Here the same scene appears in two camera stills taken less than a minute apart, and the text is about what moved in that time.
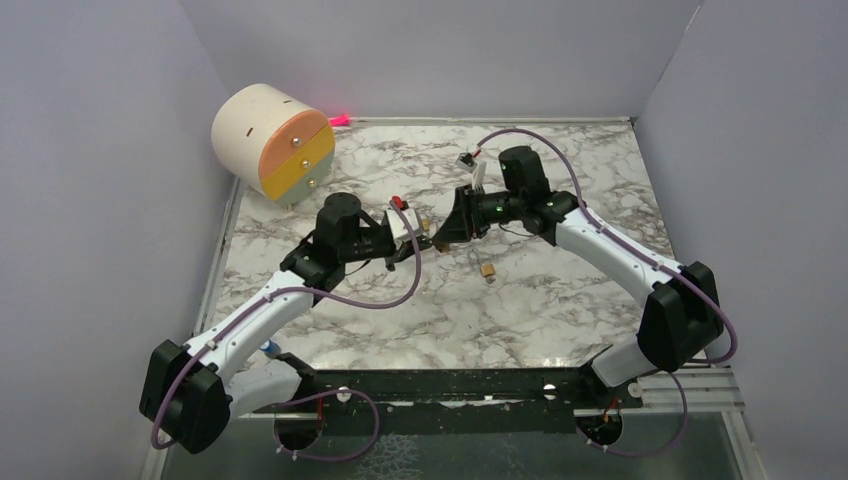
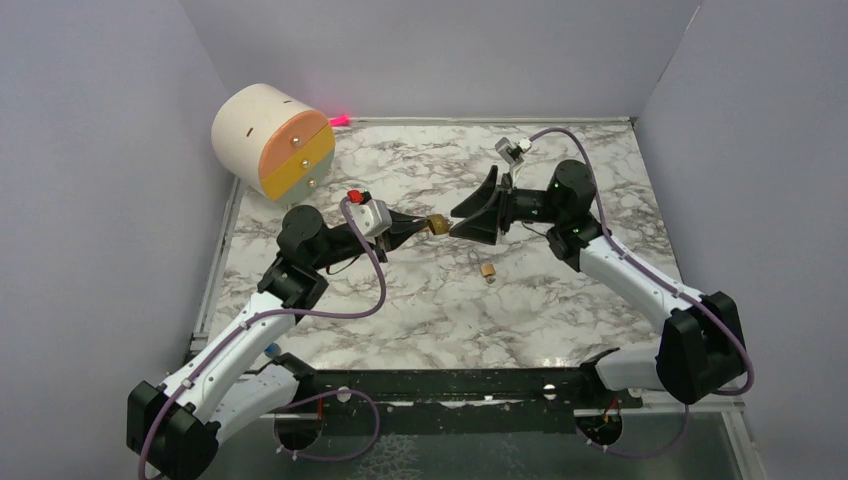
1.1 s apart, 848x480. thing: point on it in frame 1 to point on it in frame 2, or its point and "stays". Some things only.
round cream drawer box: [273, 143] stays
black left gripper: [404, 250] to [400, 229]
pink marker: [342, 120] stays
